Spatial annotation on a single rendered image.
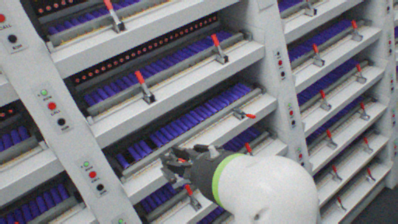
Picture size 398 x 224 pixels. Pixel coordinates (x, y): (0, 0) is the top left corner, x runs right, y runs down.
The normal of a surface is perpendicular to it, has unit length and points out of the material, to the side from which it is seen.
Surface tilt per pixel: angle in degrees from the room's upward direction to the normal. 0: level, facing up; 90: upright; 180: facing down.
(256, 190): 41
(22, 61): 90
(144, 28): 110
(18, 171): 20
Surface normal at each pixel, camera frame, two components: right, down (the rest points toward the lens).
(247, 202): -0.79, -0.03
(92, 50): 0.60, 0.47
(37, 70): 0.52, 0.19
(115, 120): -0.12, -0.74
